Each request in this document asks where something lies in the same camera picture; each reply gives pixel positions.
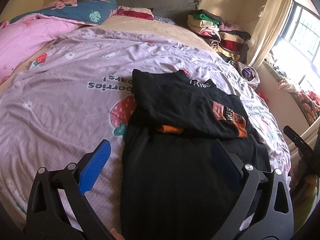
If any person's left hand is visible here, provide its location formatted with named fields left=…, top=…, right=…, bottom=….
left=109, top=227, right=126, bottom=240

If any pile of folded clothes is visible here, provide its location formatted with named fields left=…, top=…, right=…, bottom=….
left=187, top=9, right=252, bottom=64

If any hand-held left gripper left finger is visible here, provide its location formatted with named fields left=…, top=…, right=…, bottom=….
left=26, top=139, right=115, bottom=240

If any clothes heap on windowsill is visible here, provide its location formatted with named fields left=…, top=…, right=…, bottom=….
left=264, top=52, right=320, bottom=128

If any pink quilt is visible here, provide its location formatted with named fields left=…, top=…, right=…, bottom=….
left=0, top=14, right=83, bottom=85

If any cream curtain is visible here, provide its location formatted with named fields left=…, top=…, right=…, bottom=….
left=246, top=0, right=297, bottom=67

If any blue leaf print quilt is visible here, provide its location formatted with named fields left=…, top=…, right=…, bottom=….
left=10, top=0, right=118, bottom=25

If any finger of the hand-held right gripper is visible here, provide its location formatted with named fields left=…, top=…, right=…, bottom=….
left=283, top=126, right=314, bottom=155

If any purple cloth bundle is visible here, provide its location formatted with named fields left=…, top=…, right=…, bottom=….
left=235, top=61, right=260, bottom=88

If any black long-sleeve sweater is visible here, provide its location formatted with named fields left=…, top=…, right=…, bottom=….
left=120, top=69, right=273, bottom=232

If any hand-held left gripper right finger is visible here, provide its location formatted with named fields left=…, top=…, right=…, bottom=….
left=211, top=139, right=295, bottom=240

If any red pillow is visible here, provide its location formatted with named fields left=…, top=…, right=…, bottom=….
left=116, top=6, right=154, bottom=20

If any beige bed sheet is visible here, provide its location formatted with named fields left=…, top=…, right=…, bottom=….
left=100, top=16, right=220, bottom=53

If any lilac strawberry print blanket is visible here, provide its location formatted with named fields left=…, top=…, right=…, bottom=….
left=0, top=26, right=292, bottom=240

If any window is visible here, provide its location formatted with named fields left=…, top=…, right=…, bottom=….
left=274, top=0, right=320, bottom=90

